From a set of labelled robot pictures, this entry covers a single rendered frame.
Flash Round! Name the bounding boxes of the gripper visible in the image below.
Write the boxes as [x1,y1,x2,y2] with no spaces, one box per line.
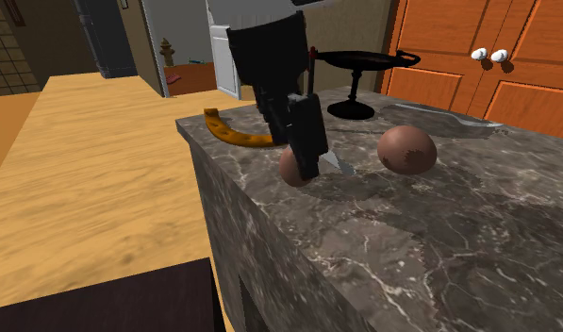
[225,11,331,182]

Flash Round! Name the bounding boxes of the brown egg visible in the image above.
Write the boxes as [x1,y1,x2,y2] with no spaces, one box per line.
[376,124,439,175]
[278,145,315,189]

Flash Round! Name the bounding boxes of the silver knife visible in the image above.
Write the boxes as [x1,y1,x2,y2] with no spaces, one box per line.
[318,150,357,177]

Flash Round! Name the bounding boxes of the thin black rod red tip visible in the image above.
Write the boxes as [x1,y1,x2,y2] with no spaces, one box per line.
[307,45,318,96]

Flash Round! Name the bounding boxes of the orange curved horseshoe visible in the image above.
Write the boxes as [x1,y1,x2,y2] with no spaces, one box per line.
[203,107,282,149]

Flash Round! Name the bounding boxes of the fire hydrant figure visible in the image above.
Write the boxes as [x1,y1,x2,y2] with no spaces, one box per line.
[158,38,176,68]

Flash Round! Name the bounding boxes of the grey marble counter block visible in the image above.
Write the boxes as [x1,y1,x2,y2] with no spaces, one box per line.
[174,85,563,332]

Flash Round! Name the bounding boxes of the dark pillar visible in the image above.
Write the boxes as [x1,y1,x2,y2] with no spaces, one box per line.
[73,0,139,80]

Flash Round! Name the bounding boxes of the orange double door white knobs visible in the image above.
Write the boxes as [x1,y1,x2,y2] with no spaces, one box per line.
[374,0,563,142]

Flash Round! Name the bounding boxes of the black pedestal dish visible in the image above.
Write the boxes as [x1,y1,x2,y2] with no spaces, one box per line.
[314,48,422,122]

